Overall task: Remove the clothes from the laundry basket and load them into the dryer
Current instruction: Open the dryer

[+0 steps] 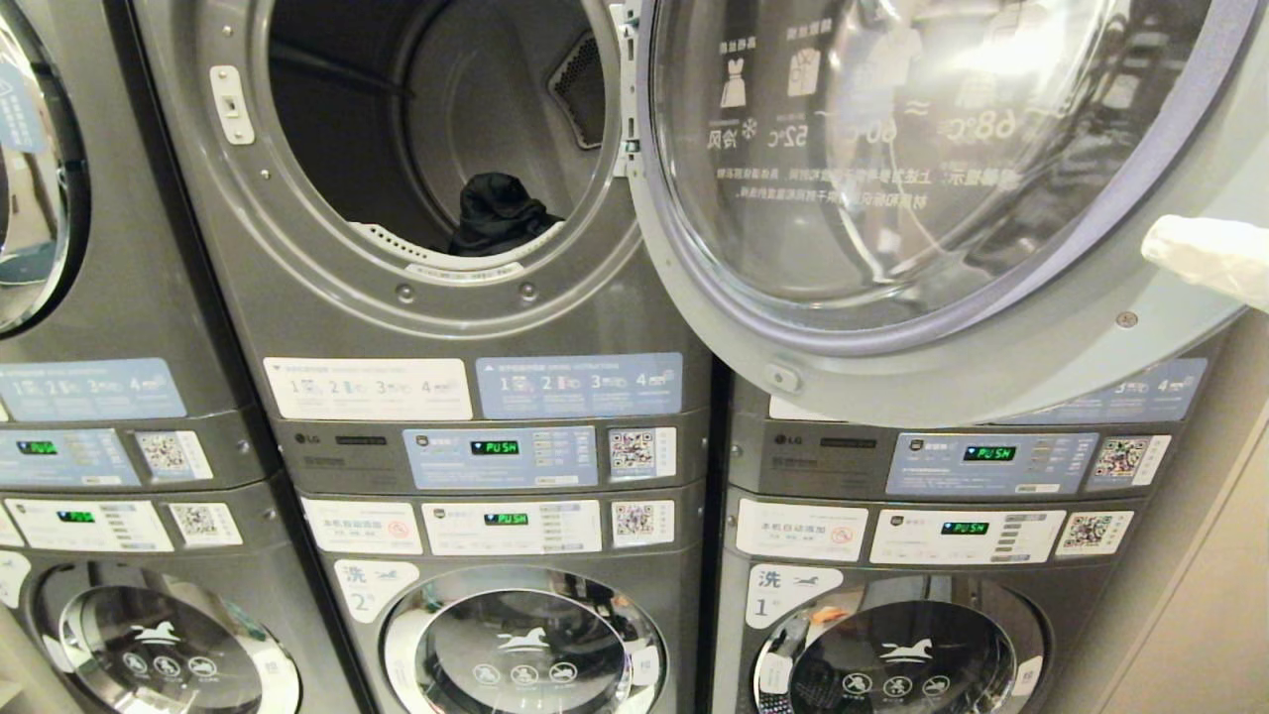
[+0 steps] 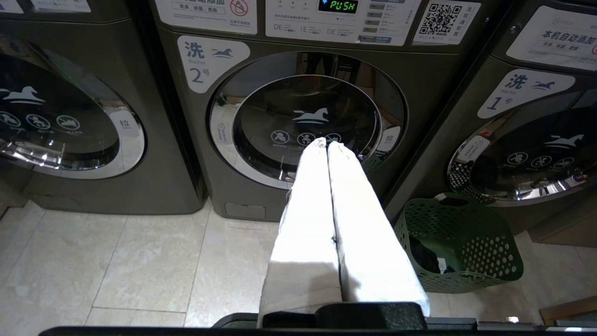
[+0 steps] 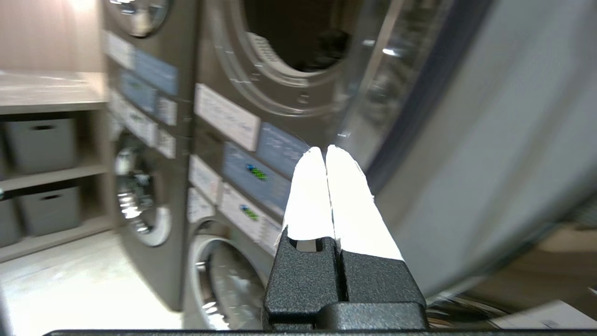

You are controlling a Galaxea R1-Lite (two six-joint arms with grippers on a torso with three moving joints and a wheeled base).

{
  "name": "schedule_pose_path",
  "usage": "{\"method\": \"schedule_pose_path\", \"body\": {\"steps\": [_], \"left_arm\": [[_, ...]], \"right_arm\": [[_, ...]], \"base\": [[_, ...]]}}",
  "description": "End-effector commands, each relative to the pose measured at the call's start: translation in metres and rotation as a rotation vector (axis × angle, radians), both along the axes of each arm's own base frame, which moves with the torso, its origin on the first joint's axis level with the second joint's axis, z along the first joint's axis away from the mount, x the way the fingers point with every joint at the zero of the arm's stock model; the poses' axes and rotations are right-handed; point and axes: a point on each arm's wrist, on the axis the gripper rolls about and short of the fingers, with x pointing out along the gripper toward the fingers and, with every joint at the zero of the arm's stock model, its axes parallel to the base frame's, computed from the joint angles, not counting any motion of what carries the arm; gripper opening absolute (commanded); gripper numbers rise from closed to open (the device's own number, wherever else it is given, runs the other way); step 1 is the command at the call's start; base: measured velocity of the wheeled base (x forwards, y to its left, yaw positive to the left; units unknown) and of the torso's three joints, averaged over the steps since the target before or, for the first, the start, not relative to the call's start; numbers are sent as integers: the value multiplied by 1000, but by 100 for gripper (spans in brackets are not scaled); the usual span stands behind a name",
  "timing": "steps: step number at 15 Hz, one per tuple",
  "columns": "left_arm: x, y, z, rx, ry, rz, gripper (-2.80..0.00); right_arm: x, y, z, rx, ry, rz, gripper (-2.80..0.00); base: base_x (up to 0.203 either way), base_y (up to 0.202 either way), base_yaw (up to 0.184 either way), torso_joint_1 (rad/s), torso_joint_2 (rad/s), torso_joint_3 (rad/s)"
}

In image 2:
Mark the grey front-load laundry machine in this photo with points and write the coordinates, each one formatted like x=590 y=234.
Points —
x=326 y=93
x=522 y=140
x=88 y=121

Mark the green perforated laundry basket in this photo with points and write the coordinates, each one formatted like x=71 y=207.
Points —
x=466 y=242

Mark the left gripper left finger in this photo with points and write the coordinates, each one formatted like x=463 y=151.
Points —
x=305 y=224

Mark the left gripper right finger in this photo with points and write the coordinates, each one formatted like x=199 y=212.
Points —
x=368 y=242

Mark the round glass machine door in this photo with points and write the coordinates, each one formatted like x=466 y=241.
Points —
x=298 y=116
x=60 y=112
x=536 y=154

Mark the dark clothes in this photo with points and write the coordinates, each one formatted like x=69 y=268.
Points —
x=426 y=256

